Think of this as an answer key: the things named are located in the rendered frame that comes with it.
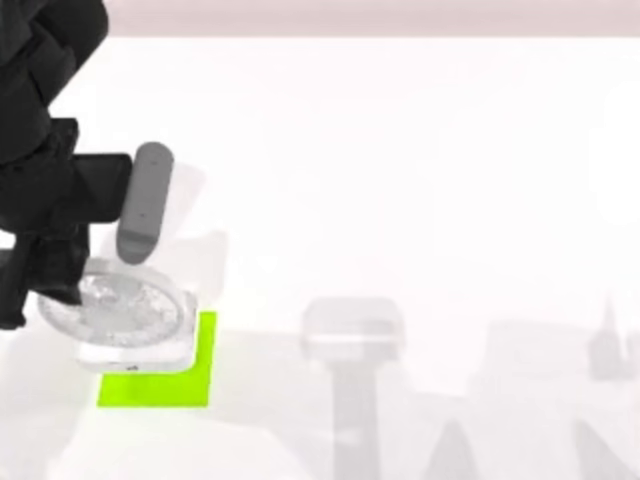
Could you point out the white fan with adjustable arm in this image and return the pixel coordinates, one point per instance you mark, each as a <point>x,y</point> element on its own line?
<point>130,320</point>

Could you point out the green square mat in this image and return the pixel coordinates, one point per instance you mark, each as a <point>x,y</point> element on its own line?
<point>160,387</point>

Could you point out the black camera mount box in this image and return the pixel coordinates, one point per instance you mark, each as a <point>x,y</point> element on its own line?
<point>102,187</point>

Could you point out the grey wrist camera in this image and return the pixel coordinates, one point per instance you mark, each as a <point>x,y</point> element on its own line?
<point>144,205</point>

